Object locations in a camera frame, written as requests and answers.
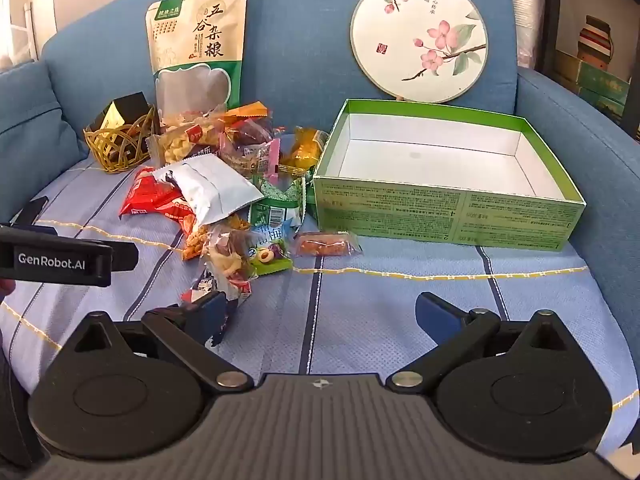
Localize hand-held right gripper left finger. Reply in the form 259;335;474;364
62;290;255;395

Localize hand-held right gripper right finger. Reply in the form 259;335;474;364
385;291;576;395

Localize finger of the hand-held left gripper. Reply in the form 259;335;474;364
111;243;140;274

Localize red snack packet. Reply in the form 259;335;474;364
119;166;197;222

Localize green cardboard box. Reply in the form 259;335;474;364
312;99;587;252

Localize pile of assorted snack packets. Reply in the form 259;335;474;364
119;101;363;333

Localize orange-edged clear snack packet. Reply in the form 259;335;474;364
220;101;272;128

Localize gold woven basket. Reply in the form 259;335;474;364
82;105;162;174

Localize blue pillow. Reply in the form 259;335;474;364
0;60;88;223

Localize black and gold box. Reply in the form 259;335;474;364
100;92;152;132

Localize white metal rack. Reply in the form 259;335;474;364
0;2;38;61

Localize large grain pouch bag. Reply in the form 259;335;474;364
146;0;249;128

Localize green carton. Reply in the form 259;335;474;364
577;60;632;106
560;80;626;123

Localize blue sofa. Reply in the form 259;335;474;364
0;0;640;361

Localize striped vase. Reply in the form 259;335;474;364
577;15;614;72

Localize translucent plastic sheet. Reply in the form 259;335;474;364
502;0;551;68

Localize dark metal shelf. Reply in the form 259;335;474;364
535;0;640;138

